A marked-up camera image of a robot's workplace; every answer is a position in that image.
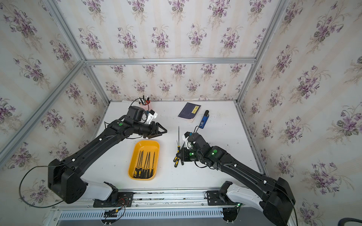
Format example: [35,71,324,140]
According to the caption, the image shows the pink pen cup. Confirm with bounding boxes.
[139,96,152,111]

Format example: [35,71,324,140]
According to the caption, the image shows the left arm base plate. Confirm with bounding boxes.
[93,182,134,208]

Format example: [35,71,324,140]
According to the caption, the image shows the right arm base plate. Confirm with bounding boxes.
[204,181,239,206]

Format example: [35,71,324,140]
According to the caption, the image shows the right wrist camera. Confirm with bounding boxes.
[182,132,196,149]

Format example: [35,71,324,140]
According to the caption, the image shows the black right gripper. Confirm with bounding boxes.
[174,147,203,162]

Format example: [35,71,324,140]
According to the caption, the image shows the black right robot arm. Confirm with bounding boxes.
[176,132,296,226]

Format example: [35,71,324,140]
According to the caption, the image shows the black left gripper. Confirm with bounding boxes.
[131,121,167,139]

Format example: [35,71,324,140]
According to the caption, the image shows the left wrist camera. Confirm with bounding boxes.
[124,106,158,124]

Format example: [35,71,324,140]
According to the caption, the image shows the yellow plastic storage tray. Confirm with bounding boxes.
[128,140,160,181]

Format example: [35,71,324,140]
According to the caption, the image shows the blue black handheld device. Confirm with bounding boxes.
[199,110,209,129]

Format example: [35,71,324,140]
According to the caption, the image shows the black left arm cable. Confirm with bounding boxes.
[18,165,64,209]

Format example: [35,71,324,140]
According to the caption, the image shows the dark blue notebook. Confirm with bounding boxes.
[178,102,201,121]

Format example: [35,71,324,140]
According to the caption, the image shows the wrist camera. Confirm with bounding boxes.
[124,106,158,124]
[182,132,196,149]

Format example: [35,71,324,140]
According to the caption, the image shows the aluminium front rail frame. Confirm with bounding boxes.
[44,187,263,226]

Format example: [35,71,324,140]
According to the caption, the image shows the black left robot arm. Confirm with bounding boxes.
[48,116,167,204]

